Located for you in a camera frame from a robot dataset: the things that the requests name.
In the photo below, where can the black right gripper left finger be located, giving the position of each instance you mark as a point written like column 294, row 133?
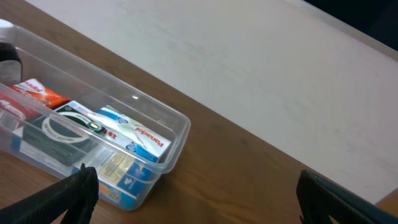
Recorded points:
column 74, row 197

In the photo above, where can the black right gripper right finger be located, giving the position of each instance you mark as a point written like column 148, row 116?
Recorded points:
column 323, row 202

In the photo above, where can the white blue medicine box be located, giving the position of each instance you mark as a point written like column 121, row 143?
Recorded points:
column 122, row 180

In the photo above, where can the green Zam-Buk tin box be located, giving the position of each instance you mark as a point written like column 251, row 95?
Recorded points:
column 60, row 142

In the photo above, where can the white blue Panadol box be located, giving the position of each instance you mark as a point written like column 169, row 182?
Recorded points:
column 130, row 134

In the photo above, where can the clear plastic container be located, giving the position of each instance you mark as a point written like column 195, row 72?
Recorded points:
column 70, row 76

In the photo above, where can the red Panadol ActiFast box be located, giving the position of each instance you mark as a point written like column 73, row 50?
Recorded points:
column 14, row 111

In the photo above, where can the dark bottle with white cap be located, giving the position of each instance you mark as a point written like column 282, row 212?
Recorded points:
column 11, row 65

